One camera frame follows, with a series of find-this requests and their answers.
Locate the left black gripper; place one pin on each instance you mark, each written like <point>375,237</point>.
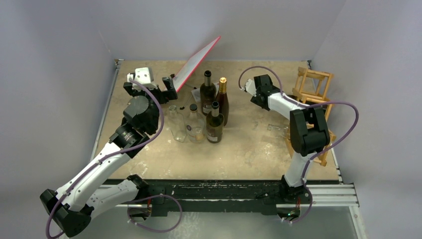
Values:
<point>169,94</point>

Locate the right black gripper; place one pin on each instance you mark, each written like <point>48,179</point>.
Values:
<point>259,91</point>

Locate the dark bottle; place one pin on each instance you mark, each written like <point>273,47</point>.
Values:
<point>207,93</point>

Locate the red wine bottle gold cap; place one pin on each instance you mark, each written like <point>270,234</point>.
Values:
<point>222,99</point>

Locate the clear white-label wine bottle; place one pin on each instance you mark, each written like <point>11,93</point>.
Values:
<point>195,125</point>

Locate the green wine bottle bottom row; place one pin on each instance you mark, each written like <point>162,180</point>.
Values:
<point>214,124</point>

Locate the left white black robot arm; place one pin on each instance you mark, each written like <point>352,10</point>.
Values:
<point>76,203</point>

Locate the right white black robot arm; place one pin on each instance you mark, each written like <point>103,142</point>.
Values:
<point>309,133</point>

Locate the empty clear glass bottle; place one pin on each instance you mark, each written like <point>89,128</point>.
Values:
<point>176,124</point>

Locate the wooden wine rack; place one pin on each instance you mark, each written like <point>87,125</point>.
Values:
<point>315,97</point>

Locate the pink framed whiteboard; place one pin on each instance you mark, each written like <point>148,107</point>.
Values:
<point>192,63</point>

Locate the black wire whiteboard stand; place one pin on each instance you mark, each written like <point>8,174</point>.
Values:
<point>184,95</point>

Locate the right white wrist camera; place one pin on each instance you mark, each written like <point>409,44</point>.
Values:
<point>249,87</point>

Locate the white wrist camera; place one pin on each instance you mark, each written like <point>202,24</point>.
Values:
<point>249,87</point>
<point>143,76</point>

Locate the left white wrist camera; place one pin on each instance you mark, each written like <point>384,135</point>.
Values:
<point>143,76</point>

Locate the aluminium table edge rail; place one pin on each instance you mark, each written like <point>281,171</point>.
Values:
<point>118,63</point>

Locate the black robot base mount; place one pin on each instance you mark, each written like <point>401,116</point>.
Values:
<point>267,197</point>

